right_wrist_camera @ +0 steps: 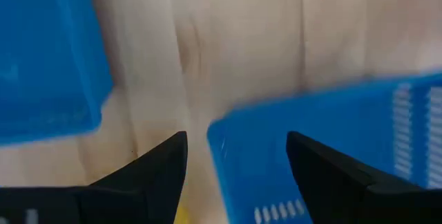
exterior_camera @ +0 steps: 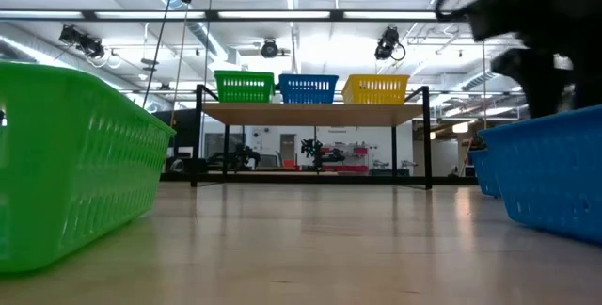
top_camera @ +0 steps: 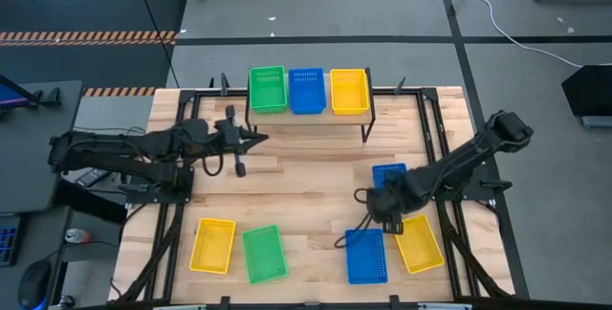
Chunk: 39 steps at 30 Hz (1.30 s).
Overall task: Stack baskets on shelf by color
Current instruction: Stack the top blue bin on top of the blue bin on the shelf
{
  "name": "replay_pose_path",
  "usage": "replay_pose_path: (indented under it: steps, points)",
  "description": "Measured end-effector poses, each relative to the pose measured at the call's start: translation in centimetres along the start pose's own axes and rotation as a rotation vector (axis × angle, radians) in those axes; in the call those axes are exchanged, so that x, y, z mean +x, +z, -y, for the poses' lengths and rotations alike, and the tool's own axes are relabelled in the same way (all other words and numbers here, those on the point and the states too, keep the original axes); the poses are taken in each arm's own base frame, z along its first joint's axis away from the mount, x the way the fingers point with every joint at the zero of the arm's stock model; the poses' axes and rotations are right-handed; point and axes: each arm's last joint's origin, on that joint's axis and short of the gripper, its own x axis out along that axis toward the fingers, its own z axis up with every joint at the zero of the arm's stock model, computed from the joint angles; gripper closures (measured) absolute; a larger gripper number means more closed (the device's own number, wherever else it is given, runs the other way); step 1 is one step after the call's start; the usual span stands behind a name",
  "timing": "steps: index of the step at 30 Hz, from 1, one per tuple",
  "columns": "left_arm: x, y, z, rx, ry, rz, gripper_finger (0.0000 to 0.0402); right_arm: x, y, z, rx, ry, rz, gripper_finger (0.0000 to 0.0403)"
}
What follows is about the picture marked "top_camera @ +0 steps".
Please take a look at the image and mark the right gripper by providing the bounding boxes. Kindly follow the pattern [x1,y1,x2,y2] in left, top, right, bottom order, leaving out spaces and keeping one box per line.
[365,175,417,235]

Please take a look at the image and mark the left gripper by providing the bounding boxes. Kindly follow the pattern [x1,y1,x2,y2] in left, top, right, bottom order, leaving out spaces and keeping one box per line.
[214,104,270,178]

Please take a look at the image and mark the blue plastic basket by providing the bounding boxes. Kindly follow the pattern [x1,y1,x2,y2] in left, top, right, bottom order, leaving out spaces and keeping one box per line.
[371,162,408,191]
[344,227,389,286]
[287,67,328,116]

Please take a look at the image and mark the yellow plastic basket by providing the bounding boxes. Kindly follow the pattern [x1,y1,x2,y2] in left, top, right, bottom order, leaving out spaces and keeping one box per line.
[188,217,237,276]
[393,213,446,276]
[329,68,371,117]

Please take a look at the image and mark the green plastic basket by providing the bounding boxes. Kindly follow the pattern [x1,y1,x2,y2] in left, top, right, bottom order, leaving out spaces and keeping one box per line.
[248,65,289,114]
[241,224,290,286]

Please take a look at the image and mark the wooden shelf black legs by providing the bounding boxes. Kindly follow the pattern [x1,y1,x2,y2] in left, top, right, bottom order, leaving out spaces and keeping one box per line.
[244,66,378,144]

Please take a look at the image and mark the black power adapter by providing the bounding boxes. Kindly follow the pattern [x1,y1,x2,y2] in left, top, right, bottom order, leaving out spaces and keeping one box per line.
[74,167,114,188]

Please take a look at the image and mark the black mat hazard stripes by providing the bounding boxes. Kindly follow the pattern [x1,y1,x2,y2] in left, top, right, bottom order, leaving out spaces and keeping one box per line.
[0,0,188,99]

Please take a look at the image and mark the black side desk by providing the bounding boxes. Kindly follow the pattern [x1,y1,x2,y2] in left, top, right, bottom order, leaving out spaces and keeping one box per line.
[0,78,85,215]

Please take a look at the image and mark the black flat box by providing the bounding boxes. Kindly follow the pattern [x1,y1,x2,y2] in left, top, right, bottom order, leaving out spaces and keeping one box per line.
[560,64,612,131]

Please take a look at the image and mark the tablet with blue screen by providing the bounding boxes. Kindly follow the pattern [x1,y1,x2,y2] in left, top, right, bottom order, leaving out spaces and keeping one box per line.
[0,74,37,110]

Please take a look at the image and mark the black computer mouse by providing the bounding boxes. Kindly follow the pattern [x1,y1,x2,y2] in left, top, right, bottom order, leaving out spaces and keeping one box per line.
[17,257,54,310]

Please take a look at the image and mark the black keyboard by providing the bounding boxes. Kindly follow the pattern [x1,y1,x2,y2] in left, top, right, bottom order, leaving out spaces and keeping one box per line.
[0,213,23,268]

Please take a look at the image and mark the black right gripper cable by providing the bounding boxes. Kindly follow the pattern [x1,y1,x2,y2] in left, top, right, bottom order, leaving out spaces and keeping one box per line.
[333,209,375,250]

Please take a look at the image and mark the black metal rig frame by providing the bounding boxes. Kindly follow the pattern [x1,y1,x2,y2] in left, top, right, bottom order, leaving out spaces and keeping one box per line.
[107,77,532,310]

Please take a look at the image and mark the thin black floor cable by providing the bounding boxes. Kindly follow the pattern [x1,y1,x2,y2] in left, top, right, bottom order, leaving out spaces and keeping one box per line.
[130,0,181,90]

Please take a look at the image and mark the white floor cable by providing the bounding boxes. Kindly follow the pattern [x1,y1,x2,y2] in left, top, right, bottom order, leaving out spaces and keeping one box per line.
[462,0,585,69]

